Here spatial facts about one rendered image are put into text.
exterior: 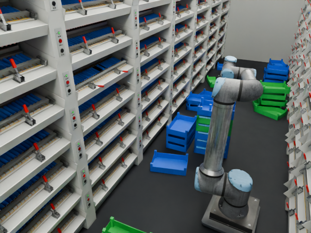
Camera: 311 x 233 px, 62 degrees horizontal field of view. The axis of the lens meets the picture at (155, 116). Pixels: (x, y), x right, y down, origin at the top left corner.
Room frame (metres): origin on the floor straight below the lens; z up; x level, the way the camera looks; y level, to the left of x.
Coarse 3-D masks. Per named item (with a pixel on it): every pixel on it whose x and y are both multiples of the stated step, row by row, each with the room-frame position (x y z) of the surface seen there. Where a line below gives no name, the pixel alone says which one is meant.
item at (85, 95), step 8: (112, 56) 1.81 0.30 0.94; (120, 56) 1.79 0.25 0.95; (128, 56) 1.77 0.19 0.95; (128, 64) 1.76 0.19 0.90; (112, 72) 1.59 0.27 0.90; (128, 72) 1.69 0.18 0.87; (104, 80) 1.46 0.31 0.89; (112, 80) 1.51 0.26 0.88; (88, 88) 1.34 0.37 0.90; (96, 88) 1.36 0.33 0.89; (104, 88) 1.43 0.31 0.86; (80, 96) 1.24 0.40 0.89; (88, 96) 1.29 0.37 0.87; (80, 104) 1.23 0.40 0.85
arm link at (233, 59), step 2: (226, 56) 1.95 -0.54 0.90; (228, 56) 1.95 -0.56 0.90; (230, 56) 1.95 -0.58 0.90; (232, 56) 1.96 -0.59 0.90; (226, 58) 1.92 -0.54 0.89; (228, 58) 1.92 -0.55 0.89; (230, 58) 1.92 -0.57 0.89; (232, 58) 1.92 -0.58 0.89; (234, 58) 1.93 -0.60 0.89; (224, 60) 1.94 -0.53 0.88; (226, 60) 1.91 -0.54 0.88; (228, 60) 1.90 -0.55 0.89; (230, 60) 1.89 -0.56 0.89; (232, 60) 1.89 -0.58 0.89; (234, 60) 1.90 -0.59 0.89; (236, 60) 1.91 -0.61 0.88; (224, 62) 1.92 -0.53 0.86; (226, 62) 1.89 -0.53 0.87; (232, 62) 1.89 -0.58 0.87; (234, 62) 1.90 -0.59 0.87; (234, 64) 1.89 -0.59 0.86; (222, 68) 1.96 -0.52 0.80
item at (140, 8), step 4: (140, 0) 1.96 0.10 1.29; (144, 0) 1.98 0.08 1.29; (148, 0) 1.99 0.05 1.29; (152, 0) 2.07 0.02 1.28; (156, 0) 2.11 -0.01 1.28; (160, 0) 2.17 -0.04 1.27; (164, 0) 2.25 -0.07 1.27; (168, 0) 2.34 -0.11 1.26; (140, 4) 1.86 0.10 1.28; (144, 4) 1.92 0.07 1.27; (148, 4) 1.98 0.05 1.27; (152, 4) 2.05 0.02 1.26; (156, 4) 2.12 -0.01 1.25; (160, 4) 2.19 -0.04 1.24; (164, 4) 2.27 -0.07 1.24; (140, 8) 1.88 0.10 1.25; (144, 8) 1.94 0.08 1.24; (148, 8) 2.00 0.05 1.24
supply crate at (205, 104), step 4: (204, 100) 2.11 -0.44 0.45; (208, 100) 2.10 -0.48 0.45; (200, 104) 2.08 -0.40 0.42; (204, 104) 2.11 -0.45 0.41; (208, 104) 2.10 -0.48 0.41; (212, 104) 2.09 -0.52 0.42; (204, 108) 2.05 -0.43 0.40; (208, 108) 2.05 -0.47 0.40; (200, 112) 1.93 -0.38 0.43; (204, 112) 1.92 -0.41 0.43; (208, 112) 1.91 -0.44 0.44; (232, 112) 1.85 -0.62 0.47; (232, 116) 1.85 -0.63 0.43
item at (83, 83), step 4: (124, 60) 1.75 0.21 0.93; (116, 64) 1.66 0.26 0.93; (120, 64) 1.68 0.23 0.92; (108, 68) 1.57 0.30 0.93; (112, 68) 1.59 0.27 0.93; (104, 72) 1.51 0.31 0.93; (108, 72) 1.55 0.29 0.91; (96, 76) 1.44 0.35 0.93; (100, 76) 1.48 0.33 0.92; (88, 80) 1.37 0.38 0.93; (92, 80) 1.40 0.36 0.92; (80, 84) 1.31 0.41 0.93; (84, 84) 1.33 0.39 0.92; (76, 88) 1.27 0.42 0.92; (80, 88) 1.30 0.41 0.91; (84, 88) 1.31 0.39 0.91
